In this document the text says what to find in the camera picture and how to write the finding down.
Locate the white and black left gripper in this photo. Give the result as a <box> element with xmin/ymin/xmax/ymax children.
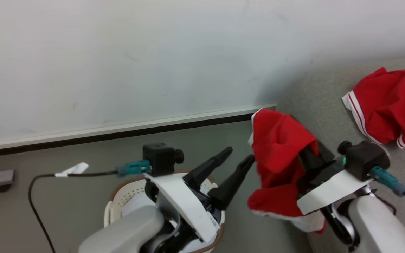
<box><xmin>144</xmin><ymin>147</ymin><xmax>256</xmax><ymax>243</ymax></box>

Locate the teal left camera connector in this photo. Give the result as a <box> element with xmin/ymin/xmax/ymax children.
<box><xmin>117</xmin><ymin>160</ymin><xmax>151</xmax><ymax>177</ymax></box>

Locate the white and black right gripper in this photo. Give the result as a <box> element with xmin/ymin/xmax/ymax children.
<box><xmin>296</xmin><ymin>140</ymin><xmax>374</xmax><ymax>215</ymax></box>

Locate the black left camera cable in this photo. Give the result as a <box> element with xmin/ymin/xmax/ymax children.
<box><xmin>28</xmin><ymin>170</ymin><xmax>119</xmax><ymax>253</ymax></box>

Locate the white perforated laundry basket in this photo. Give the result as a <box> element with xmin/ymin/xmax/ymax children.
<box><xmin>104</xmin><ymin>170</ymin><xmax>226</xmax><ymax>253</ymax></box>

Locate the white cable tag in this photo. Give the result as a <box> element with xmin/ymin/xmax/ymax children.
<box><xmin>54</xmin><ymin>162</ymin><xmax>89</xmax><ymax>177</ymax></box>

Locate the teal camera connector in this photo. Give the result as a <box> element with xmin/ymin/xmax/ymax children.
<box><xmin>370</xmin><ymin>166</ymin><xmax>405</xmax><ymax>196</ymax></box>
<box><xmin>117</xmin><ymin>160</ymin><xmax>151</xmax><ymax>177</ymax></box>

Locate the grey fabric sofa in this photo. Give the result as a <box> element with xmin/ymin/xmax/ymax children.
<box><xmin>276</xmin><ymin>54</ymin><xmax>405</xmax><ymax>253</ymax></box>

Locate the teal right camera connector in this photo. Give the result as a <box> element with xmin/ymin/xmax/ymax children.
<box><xmin>370</xmin><ymin>166</ymin><xmax>405</xmax><ymax>196</ymax></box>

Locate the white wall baseboard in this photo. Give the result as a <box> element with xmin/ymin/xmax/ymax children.
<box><xmin>0</xmin><ymin>103</ymin><xmax>277</xmax><ymax>152</ymax></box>

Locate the red white-striped garment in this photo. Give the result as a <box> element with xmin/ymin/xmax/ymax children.
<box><xmin>341</xmin><ymin>67</ymin><xmax>405</xmax><ymax>149</ymax></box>

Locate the red garment with white hem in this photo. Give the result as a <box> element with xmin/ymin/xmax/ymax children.
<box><xmin>247</xmin><ymin>108</ymin><xmax>328</xmax><ymax>234</ymax></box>

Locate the black baseboard strip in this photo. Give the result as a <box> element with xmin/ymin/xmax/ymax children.
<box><xmin>0</xmin><ymin>113</ymin><xmax>256</xmax><ymax>159</ymax></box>

